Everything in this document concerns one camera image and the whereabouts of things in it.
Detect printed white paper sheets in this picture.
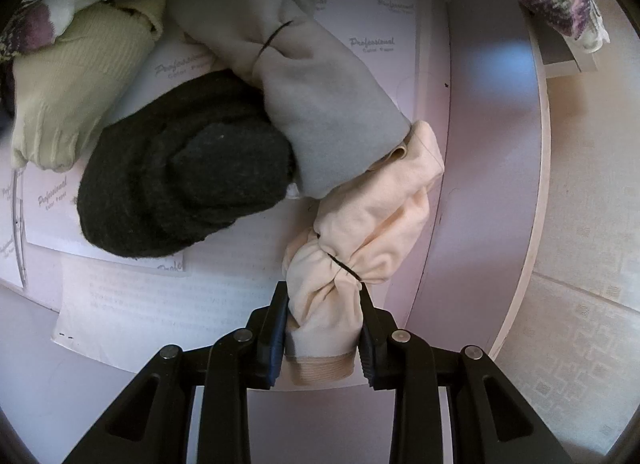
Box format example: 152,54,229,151
0,0,433,295

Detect white sheet with faint text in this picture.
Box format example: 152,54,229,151
50,217,321,362

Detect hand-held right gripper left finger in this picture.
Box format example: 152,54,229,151
62,281,291,464

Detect floral embroidered pale cloth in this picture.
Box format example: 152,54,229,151
0,0,611,62

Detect grey cloth bundle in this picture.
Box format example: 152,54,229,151
167,0,413,200

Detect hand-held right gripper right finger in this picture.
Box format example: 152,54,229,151
356,289,573,464

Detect black sock roll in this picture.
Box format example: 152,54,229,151
75,69,296,260

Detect cream cloth bundle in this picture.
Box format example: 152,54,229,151
282,119,446,387

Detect pale green sock roll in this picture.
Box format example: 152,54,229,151
10,0,167,172

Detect white curved shelf unit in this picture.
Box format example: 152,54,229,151
0,0,551,464

